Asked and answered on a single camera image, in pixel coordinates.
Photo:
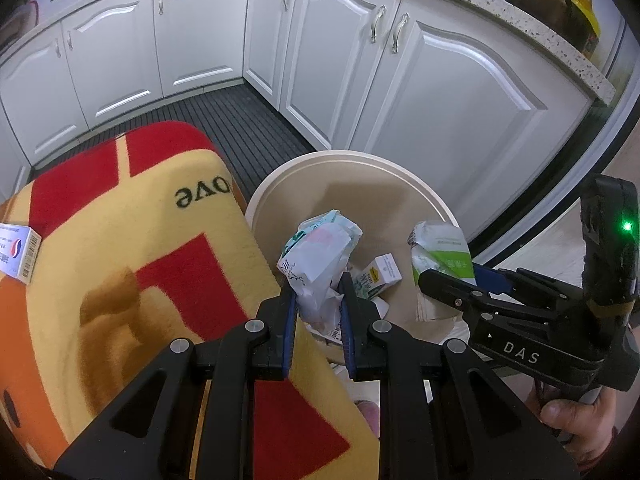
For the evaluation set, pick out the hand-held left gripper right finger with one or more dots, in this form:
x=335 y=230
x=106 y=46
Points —
x=347 y=332

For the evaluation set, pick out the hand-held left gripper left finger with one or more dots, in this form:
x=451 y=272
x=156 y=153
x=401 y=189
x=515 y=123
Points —
x=287 y=332

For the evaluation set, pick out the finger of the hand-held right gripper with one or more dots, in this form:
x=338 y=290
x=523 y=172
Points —
x=447 y=287
x=492 y=280

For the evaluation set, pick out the white plastic wrapper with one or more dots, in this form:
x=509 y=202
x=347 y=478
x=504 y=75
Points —
x=320 y=255

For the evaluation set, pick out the beige round trash bin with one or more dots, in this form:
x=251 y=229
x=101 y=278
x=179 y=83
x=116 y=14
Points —
x=360 y=185

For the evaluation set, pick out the person's right hand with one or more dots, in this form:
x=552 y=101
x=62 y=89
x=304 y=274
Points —
x=580 y=425

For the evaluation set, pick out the green white crumpled packet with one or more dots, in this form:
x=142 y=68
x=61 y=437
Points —
x=442 y=250

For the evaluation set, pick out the small white yellow-label box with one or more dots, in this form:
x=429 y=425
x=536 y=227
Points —
x=385 y=275

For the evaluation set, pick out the red orange printed blanket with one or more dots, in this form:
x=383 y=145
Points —
x=150 y=285

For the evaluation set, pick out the black ribbed floor mat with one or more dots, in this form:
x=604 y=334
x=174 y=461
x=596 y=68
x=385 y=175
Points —
x=210 y=120

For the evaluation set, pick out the white kitchen cabinets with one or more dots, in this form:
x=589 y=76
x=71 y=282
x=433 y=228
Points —
x=350 y=60

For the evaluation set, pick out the yellow bag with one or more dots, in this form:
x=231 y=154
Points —
x=585 y=22

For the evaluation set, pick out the long white blue carton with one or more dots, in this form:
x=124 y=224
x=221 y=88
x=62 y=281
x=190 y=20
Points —
x=17 y=252

